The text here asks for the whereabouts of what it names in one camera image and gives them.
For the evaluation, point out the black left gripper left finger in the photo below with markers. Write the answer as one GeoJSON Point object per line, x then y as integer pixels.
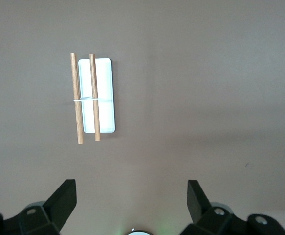
{"type": "Point", "coordinates": [56, 203]}

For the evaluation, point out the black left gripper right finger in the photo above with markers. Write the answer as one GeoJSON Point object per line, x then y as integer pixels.
{"type": "Point", "coordinates": [201, 208]}

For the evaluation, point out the white towel rack wooden rods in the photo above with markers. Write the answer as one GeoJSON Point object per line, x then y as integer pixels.
{"type": "Point", "coordinates": [104, 80]}

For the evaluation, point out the brown table cover sheet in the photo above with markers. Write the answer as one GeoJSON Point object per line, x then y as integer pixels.
{"type": "Point", "coordinates": [193, 98]}

